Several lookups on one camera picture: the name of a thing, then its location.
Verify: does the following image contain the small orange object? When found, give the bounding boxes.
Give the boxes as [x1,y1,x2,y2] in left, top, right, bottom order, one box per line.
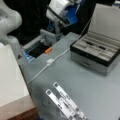
[45,47,52,54]

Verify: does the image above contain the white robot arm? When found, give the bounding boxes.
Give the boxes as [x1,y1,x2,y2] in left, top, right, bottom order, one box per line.
[46,0,86,32]

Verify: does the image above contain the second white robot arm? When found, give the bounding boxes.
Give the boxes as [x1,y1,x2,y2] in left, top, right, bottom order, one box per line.
[0,0,23,60]

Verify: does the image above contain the black compartment tray box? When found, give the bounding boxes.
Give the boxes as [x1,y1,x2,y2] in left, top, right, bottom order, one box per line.
[70,4,120,75]

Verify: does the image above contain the wooden shelf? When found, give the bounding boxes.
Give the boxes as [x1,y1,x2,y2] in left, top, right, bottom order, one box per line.
[0,95,39,120]

